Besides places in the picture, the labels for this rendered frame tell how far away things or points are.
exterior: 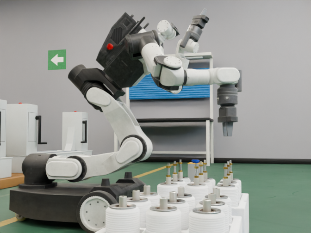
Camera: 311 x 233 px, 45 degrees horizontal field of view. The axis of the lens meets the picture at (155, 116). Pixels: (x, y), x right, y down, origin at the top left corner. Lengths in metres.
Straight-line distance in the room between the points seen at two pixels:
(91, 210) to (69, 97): 5.85
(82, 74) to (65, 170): 0.52
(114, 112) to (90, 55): 5.57
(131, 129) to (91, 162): 0.28
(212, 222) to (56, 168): 1.23
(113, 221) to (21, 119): 3.16
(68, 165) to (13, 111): 2.23
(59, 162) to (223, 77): 0.98
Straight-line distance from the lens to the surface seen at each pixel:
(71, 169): 2.02
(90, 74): 2.03
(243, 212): 1.48
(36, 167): 2.15
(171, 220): 1.01
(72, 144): 5.20
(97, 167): 2.01
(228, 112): 1.61
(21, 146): 4.12
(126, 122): 1.95
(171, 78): 1.55
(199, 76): 1.58
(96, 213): 1.79
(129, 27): 1.94
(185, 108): 6.78
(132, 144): 1.88
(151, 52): 1.65
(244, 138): 6.66
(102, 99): 1.96
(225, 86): 1.64
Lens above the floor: 0.45
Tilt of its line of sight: 3 degrees up
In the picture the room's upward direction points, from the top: straight up
